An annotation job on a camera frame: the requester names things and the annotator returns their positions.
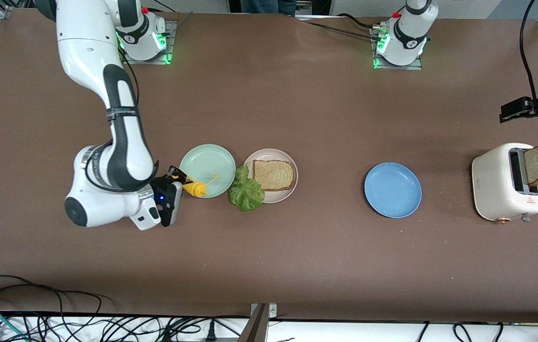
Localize yellow mustard squeeze bottle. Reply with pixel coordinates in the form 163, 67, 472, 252
181, 173, 220, 198

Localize green lettuce leaf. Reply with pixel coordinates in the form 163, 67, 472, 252
228, 164, 266, 212

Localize mint green plate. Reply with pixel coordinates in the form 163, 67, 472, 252
179, 144, 236, 199

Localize beige plate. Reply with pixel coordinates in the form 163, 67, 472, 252
240, 148, 299, 204

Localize blue plate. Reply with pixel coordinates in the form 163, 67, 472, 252
364, 162, 422, 219

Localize white two-slot toaster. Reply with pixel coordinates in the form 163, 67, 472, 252
471, 142, 538, 224

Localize person in blue jeans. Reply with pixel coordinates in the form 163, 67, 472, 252
240, 0, 298, 17

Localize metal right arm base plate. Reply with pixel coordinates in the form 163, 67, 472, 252
122, 19, 175, 65

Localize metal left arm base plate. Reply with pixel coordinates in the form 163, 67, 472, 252
370, 26, 424, 71

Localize long looped black cable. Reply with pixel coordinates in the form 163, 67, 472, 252
0, 275, 108, 342

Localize metal table bracket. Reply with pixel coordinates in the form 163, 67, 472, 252
238, 303, 279, 342

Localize black braided base cable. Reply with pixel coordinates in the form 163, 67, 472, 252
297, 14, 383, 41

